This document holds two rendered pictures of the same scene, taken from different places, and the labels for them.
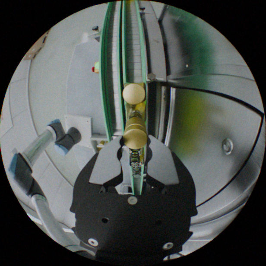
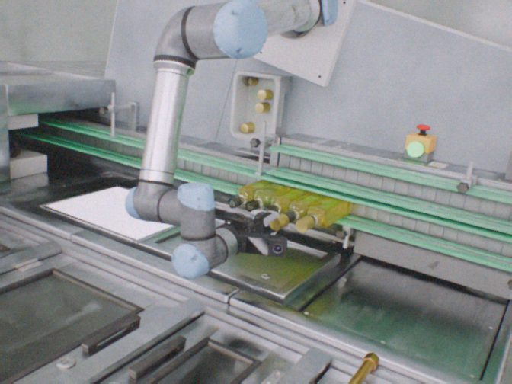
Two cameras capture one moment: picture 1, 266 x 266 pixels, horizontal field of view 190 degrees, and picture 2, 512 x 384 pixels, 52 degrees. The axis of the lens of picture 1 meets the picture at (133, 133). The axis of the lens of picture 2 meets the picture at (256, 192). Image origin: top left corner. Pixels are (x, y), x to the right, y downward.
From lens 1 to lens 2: 1.26 m
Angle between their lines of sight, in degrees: 20
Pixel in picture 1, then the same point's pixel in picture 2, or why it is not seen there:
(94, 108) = (345, 99)
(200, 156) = (257, 264)
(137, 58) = (396, 220)
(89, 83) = (402, 101)
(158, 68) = (374, 246)
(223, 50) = (327, 303)
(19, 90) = not seen: outside the picture
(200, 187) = (234, 266)
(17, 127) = not seen: outside the picture
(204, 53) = (338, 294)
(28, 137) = not seen: outside the picture
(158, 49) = (412, 260)
